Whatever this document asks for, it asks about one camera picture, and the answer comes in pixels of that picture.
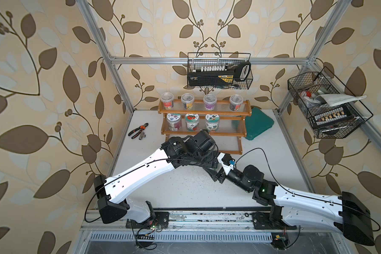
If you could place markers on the wooden two-tier shelf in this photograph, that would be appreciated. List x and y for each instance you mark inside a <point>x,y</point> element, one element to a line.
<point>228,125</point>

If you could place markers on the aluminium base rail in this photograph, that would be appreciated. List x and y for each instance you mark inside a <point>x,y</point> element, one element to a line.
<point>238,220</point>

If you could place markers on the paint tube set box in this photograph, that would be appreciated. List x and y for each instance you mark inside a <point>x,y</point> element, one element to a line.
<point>332,117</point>

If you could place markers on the carrot label seed jar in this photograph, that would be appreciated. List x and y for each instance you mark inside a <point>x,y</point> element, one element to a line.
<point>212,122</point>

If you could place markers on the green plastic tool case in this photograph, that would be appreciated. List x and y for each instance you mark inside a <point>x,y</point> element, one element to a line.
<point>257,123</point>

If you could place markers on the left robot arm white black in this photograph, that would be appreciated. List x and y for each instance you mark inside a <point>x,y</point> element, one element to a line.
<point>113,192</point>

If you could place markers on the back black wire basket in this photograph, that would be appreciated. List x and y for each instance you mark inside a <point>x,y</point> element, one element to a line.
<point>198,59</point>

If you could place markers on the flower label seed jar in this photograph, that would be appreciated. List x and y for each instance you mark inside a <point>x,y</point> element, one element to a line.
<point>174,121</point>

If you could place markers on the black yellow tool in basket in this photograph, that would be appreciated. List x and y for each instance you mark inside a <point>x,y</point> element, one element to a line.
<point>222,75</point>

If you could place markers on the black wire basket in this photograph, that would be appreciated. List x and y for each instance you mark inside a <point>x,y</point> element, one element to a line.
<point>198,59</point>
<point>305,87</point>

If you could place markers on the clear seed jar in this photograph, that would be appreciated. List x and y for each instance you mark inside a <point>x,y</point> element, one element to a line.
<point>167,100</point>
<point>210,101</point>
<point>187,101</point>
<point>236,102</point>

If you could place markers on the white paper in basket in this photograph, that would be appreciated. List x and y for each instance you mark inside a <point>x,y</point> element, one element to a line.
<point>337,99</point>

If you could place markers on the right black wire basket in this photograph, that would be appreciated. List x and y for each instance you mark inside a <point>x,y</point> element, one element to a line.
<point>305,87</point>

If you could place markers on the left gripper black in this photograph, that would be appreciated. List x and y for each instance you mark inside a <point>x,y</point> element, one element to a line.
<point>214,161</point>

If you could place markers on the tomato label seed jar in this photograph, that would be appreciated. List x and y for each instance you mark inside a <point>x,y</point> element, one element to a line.
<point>192,121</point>

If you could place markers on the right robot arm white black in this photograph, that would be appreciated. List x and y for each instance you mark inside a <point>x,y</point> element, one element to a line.
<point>343,213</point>

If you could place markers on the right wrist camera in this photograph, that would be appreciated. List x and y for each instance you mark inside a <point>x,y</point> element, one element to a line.
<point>226,161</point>

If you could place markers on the orange black pliers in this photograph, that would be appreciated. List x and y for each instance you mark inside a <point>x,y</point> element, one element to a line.
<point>138,133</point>

